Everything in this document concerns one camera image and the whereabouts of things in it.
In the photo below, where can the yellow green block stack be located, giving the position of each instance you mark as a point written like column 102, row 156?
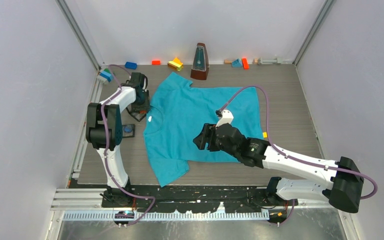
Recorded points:
column 175, row 64

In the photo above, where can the small red block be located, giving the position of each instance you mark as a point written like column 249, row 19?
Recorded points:
column 155, row 62

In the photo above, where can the open black box blue brooch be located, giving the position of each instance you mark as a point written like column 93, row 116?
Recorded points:
column 128, row 131

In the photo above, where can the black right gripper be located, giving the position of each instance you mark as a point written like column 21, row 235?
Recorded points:
column 208, row 131

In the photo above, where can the orange red upright block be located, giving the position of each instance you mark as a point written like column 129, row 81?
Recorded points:
column 245, row 63

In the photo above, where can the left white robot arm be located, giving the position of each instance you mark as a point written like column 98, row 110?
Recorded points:
column 104, row 130

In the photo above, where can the turquoise t-shirt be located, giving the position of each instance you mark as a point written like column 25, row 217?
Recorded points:
column 178, row 111

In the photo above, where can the brown wooden metronome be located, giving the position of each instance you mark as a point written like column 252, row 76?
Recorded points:
column 200, row 65

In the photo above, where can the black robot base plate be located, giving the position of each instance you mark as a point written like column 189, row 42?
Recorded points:
column 196, row 199

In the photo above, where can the open black empty box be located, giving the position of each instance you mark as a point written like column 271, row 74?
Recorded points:
column 138, row 112

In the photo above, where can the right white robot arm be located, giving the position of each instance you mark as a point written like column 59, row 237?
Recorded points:
column 336, row 182

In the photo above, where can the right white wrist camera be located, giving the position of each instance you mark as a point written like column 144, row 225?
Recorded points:
column 225, row 117

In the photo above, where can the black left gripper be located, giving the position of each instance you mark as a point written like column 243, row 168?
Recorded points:
column 145, row 93

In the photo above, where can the blue toy brick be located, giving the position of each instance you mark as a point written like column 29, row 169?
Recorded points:
column 130, row 65

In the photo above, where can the blue triangular block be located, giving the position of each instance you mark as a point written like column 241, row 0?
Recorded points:
column 237, row 63

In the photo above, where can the grey metal clamp piece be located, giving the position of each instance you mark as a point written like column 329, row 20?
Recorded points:
column 262, row 61

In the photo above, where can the blue green white block stack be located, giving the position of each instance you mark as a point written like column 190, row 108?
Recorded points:
column 105, row 76

